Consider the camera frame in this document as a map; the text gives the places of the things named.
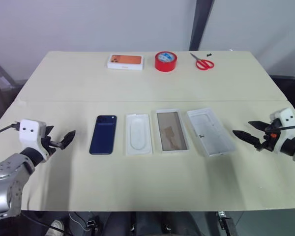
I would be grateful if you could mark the white phone box orange print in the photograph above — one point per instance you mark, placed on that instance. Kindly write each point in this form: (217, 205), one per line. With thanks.
(126, 62)

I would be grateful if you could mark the dark blue smartphone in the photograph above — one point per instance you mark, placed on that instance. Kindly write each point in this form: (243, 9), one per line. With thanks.
(103, 135)

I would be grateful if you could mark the red adhesive tape roll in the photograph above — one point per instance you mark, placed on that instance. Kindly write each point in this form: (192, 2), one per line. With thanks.
(165, 61)

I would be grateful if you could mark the white moulded insert tray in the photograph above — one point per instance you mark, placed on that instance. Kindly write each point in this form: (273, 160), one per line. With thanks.
(138, 134)

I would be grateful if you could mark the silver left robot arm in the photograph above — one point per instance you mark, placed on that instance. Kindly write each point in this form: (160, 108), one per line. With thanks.
(5, 177)

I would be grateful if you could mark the white shoe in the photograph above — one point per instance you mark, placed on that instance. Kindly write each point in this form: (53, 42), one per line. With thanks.
(57, 227)

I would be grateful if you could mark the dark furniture beside table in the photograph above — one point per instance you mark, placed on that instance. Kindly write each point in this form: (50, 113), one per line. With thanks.
(293, 91)

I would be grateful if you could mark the white box base brown inside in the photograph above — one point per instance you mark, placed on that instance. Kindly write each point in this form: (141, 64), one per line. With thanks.
(171, 131)

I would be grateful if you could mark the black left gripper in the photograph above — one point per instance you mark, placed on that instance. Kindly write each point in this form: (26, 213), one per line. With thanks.
(49, 145)

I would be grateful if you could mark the dark upright pole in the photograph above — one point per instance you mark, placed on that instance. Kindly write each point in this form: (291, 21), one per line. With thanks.
(199, 24)

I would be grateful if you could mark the white empty box lid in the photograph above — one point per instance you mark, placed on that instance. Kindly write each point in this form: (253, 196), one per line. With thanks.
(210, 131)

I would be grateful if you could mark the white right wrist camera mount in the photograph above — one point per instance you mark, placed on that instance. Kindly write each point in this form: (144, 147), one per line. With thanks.
(288, 116)

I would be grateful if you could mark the small black clip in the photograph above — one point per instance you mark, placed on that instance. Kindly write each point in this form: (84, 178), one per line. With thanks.
(209, 54)

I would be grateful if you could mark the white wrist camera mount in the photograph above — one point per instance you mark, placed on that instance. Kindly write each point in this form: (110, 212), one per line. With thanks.
(288, 116)
(29, 132)

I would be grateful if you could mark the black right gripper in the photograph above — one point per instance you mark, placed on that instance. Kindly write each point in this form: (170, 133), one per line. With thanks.
(269, 141)

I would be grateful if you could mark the dark chair with grey frame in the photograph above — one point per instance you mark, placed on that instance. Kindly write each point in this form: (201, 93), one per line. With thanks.
(1, 88)

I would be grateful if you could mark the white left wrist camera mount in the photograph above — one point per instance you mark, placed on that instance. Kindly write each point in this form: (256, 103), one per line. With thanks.
(29, 132)

